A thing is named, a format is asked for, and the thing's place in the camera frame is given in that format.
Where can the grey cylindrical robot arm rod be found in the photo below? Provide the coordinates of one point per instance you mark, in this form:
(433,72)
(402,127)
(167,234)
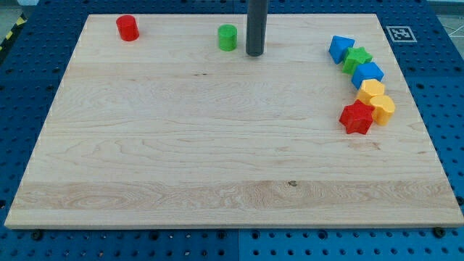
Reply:
(256,22)

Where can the light wooden board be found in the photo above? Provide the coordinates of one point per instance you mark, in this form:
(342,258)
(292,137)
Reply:
(169,131)

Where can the green cylinder block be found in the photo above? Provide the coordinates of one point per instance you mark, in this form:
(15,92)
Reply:
(227,37)

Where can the red star block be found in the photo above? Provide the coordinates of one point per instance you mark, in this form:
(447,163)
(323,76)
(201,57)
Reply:
(357,117)

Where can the blue triangular block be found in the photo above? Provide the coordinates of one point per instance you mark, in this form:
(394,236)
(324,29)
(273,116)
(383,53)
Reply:
(338,47)

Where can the green star block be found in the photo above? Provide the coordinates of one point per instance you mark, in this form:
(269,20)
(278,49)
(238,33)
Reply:
(354,57)

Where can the yellow hexagon block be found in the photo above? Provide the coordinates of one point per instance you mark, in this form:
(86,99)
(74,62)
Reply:
(368,89)

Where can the red cylinder block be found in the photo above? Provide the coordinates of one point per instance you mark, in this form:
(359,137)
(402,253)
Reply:
(127,27)

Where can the blue cube block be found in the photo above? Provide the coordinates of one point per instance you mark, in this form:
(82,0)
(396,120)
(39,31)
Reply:
(366,71)

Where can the yellow heart block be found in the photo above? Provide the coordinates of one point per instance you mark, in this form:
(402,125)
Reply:
(384,108)

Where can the white fiducial marker tag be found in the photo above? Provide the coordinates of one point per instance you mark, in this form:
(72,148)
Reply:
(401,34)

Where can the black bolt left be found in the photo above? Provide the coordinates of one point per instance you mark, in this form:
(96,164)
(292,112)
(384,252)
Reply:
(37,235)

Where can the black bolt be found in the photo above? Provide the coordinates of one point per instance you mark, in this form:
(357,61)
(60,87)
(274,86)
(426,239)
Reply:
(37,235)
(439,232)

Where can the black bolt right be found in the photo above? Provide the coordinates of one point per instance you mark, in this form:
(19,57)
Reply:
(439,232)

